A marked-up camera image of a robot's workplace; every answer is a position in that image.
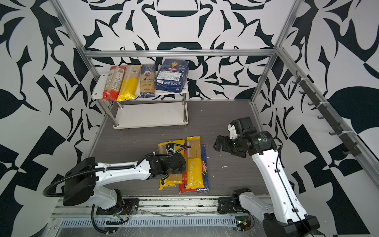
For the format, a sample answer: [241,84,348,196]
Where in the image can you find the yellow Pastatime spaghetti pack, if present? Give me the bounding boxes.
[158,143,176,191]
[186,136,204,190]

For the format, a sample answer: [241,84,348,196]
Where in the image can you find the yellow spaghetti pack small barcode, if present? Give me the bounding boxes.
[168,140,185,185]

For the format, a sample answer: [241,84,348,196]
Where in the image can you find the dark blue Barilla pasta box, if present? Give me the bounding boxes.
[155,59,189,93]

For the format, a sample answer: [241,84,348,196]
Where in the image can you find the dark blue clear spaghetti pack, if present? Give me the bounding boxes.
[140,64,156,98]

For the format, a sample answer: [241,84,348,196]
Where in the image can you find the red spaghetti pack white label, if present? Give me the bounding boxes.
[102,66,126,102]

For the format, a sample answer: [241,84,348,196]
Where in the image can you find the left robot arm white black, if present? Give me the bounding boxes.
[63,153,187,211]

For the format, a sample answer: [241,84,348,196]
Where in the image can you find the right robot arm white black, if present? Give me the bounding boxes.
[213,117,320,237]

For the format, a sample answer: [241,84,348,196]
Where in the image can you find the white two-tier metal shelf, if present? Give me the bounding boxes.
[91,73,189,130]

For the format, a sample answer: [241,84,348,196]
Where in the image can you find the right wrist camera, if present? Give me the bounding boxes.
[228,123,238,140]

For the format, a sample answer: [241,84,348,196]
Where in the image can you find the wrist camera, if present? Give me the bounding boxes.
[166,144,176,154]
[228,123,238,140]

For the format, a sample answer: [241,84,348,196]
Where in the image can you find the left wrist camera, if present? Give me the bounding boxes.
[166,144,176,154]

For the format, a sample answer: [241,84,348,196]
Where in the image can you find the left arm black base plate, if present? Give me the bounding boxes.
[96,198,140,215]

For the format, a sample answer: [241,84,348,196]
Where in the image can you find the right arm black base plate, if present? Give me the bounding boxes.
[217,197,246,214]

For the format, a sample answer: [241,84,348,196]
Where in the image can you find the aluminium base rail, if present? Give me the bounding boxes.
[48,196,272,231]

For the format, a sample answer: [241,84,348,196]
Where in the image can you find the aluminium cage frame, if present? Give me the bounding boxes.
[50,1,379,185]

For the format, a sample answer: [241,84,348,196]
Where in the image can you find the grey wall hook rack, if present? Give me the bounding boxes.
[293,72,362,157]

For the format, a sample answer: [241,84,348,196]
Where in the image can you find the black corrugated cable conduit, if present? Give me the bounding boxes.
[42,143,192,235]

